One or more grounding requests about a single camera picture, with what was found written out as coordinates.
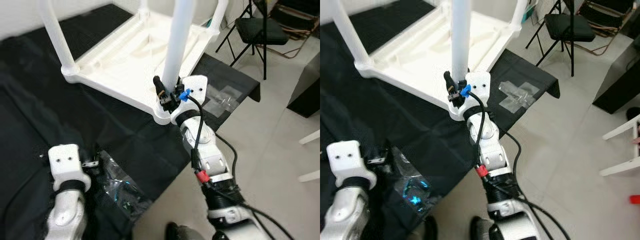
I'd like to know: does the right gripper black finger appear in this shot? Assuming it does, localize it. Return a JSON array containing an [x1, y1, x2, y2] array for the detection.
[[443, 71, 457, 98], [152, 76, 168, 103]]

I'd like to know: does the white plastic table top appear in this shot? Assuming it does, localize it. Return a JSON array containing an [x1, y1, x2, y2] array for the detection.
[[354, 0, 523, 122], [61, 10, 221, 126]]

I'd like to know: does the black tablecloth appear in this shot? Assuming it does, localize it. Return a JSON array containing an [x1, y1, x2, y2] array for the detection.
[[320, 0, 561, 240], [0, 4, 262, 240]]

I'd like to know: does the grey left robot foot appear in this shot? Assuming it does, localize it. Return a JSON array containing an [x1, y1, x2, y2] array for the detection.
[[422, 216, 440, 240]]

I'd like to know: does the grey robot foot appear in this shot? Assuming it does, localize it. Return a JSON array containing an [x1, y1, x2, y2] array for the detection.
[[165, 221, 206, 240], [469, 216, 501, 240], [422, 216, 440, 240]]

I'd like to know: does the black cabinet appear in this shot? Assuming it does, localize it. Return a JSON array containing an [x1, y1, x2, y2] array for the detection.
[[592, 42, 640, 115], [286, 50, 321, 119]]

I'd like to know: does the black metal chair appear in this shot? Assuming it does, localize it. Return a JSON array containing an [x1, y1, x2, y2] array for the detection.
[[525, 0, 597, 78], [215, 0, 291, 81]]

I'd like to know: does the grey right robot foot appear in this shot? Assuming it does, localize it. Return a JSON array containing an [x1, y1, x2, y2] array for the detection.
[[469, 216, 501, 240], [165, 221, 206, 240]]

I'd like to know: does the black floor equipment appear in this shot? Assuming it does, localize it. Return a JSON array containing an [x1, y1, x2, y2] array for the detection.
[[575, 0, 636, 28], [272, 0, 321, 38]]

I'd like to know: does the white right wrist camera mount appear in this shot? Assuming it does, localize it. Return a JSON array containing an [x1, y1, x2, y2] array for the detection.
[[170, 75, 209, 126], [462, 71, 491, 121]]

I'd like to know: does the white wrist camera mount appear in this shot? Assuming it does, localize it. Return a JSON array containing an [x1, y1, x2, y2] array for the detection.
[[326, 140, 377, 190], [47, 144, 92, 193], [170, 75, 209, 126], [462, 71, 491, 121]]

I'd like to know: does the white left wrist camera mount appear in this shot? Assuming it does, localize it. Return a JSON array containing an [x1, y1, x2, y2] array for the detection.
[[47, 144, 92, 193], [326, 140, 377, 190]]

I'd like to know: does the white furniture frame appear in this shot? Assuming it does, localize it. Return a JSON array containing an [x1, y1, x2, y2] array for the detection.
[[298, 129, 321, 183], [599, 114, 640, 177]]

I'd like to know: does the brown floor cable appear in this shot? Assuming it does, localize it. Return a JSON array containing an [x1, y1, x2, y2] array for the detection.
[[575, 25, 626, 57], [270, 20, 321, 60]]

